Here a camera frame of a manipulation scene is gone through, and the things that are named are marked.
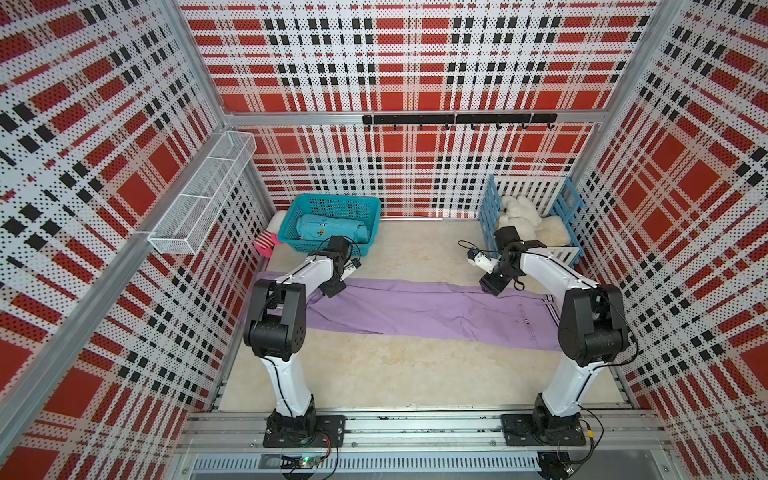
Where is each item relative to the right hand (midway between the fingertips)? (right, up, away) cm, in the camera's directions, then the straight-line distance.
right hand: (498, 279), depth 94 cm
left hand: (-56, -1, +3) cm, 56 cm away
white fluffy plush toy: (+12, +22, +11) cm, 27 cm away
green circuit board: (-56, -41, -24) cm, 74 cm away
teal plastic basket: (-47, +26, +25) cm, 59 cm away
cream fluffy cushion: (+24, +16, +13) cm, 31 cm away
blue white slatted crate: (+29, +30, +21) cm, 47 cm away
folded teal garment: (-62, +18, +14) cm, 66 cm away
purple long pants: (-16, -10, 0) cm, 19 cm away
